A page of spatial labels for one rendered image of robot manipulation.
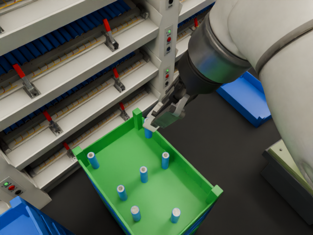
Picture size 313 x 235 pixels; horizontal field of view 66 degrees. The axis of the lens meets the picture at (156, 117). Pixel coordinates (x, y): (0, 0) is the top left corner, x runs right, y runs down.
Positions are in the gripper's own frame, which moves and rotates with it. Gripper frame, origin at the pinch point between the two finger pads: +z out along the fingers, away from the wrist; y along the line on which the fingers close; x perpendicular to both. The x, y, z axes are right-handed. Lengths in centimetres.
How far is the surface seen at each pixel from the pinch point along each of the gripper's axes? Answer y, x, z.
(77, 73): 11.0, 22.5, 17.5
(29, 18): 6.7, 33.5, 1.4
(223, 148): 32, -43, 43
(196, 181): -4.4, -17.5, 9.2
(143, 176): -8.9, -5.0, 10.8
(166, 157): -3.3, -7.7, 7.8
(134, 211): -17.4, -5.5, 8.6
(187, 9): 53, 4, 9
